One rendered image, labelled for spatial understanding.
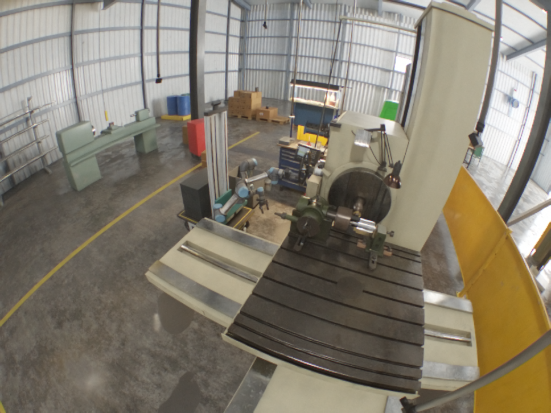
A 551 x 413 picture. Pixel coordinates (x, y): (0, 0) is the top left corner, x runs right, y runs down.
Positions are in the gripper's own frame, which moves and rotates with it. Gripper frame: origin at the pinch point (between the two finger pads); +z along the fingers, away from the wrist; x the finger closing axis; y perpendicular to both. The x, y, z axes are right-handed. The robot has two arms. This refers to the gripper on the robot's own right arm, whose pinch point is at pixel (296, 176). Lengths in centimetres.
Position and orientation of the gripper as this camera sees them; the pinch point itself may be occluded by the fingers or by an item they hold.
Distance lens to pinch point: 253.0
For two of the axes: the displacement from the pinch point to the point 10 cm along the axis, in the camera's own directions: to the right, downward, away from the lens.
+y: 3.8, -8.2, 4.2
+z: 9.2, 2.8, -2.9
